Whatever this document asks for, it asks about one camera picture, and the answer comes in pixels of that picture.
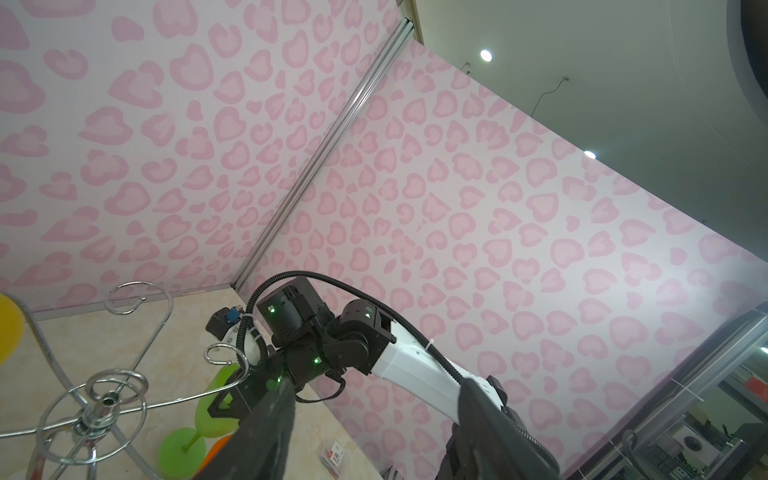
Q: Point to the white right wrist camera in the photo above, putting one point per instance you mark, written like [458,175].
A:
[226,325]

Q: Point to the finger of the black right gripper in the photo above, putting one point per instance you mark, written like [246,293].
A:
[225,405]

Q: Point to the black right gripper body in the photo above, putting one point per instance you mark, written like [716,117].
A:
[263,382]

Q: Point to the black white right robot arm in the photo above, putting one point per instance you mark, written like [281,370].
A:
[322,326]

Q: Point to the yellow plastic wine glass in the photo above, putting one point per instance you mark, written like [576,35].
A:
[9,327]

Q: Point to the small clear red packet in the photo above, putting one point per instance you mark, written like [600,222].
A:
[332,455]

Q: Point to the chrome wine glass rack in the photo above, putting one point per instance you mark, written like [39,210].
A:
[92,422]

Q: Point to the green plastic wine glass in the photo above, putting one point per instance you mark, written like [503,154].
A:
[185,451]

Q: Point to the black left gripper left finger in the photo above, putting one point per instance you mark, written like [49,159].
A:
[259,447]

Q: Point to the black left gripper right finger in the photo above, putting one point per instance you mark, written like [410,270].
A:
[490,445]

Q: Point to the orange wine glass front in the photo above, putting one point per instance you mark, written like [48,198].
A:
[213,456]

